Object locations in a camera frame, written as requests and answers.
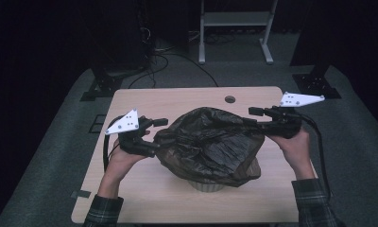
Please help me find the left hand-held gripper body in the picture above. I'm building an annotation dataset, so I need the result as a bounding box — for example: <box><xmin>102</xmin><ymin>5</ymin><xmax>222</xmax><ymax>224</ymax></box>
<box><xmin>104</xmin><ymin>109</ymin><xmax>150</xmax><ymax>155</ymax></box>

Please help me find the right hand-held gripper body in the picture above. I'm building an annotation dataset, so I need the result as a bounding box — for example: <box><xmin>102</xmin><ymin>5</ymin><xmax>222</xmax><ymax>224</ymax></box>
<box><xmin>265</xmin><ymin>91</ymin><xmax>326</xmax><ymax>140</ymax></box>

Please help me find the black plastic garbage bag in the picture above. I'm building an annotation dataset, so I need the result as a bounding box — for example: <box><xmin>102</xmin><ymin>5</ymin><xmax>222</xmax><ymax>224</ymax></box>
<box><xmin>153</xmin><ymin>106</ymin><xmax>266</xmax><ymax>188</ymax></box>

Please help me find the green ribbed trash bin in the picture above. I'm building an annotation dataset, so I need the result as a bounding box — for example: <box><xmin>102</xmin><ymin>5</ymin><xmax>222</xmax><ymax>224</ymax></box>
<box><xmin>187</xmin><ymin>180</ymin><xmax>227</xmax><ymax>193</ymax></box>

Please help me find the person's left hand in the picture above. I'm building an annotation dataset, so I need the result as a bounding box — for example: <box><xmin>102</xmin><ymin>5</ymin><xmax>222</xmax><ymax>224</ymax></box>
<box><xmin>106</xmin><ymin>138</ymin><xmax>147</xmax><ymax>178</ymax></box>

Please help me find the person's right hand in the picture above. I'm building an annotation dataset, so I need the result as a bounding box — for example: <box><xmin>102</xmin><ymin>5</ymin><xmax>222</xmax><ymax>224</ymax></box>
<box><xmin>267</xmin><ymin>128</ymin><xmax>312</xmax><ymax>172</ymax></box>

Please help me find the black metal stand base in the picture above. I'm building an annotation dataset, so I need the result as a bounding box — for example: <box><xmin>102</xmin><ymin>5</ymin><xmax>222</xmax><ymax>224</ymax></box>
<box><xmin>291</xmin><ymin>61</ymin><xmax>342</xmax><ymax>100</ymax></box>
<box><xmin>79</xmin><ymin>64</ymin><xmax>125</xmax><ymax>102</ymax></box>

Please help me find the grey tape strip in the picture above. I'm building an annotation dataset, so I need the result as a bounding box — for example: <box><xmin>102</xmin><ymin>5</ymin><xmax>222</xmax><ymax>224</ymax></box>
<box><xmin>71</xmin><ymin>189</ymin><xmax>92</xmax><ymax>200</ymax></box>

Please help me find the white metal stand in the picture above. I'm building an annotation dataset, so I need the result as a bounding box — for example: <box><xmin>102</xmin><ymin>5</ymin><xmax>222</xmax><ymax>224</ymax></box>
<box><xmin>198</xmin><ymin>0</ymin><xmax>279</xmax><ymax>65</ymax></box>

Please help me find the left hand-held gripper cable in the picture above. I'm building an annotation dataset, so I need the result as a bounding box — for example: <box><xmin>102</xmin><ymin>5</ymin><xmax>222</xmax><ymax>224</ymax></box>
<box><xmin>102</xmin><ymin>114</ymin><xmax>125</xmax><ymax>173</ymax></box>

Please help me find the hand-held gripper cable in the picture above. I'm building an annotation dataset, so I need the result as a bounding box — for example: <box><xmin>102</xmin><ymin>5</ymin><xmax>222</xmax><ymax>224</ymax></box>
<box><xmin>300</xmin><ymin>113</ymin><xmax>333</xmax><ymax>201</ymax></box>
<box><xmin>102</xmin><ymin>114</ymin><xmax>125</xmax><ymax>173</ymax></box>

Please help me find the looped black floor cable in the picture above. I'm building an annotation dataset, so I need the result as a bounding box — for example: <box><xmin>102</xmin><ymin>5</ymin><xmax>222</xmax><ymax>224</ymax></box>
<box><xmin>128</xmin><ymin>55</ymin><xmax>170</xmax><ymax>89</ymax></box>

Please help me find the right hand-held gripper cable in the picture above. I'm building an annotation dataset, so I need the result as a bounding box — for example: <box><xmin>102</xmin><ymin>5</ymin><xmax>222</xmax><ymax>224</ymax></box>
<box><xmin>300</xmin><ymin>113</ymin><xmax>333</xmax><ymax>201</ymax></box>

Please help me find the long black floor cable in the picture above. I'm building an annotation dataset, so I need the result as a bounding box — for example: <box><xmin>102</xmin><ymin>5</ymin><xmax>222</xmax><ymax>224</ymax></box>
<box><xmin>155</xmin><ymin>51</ymin><xmax>219</xmax><ymax>88</ymax></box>

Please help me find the cable bundle under stand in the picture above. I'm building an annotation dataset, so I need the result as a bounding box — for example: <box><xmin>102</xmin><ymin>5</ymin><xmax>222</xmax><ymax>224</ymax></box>
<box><xmin>190</xmin><ymin>29</ymin><xmax>238</xmax><ymax>45</ymax></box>

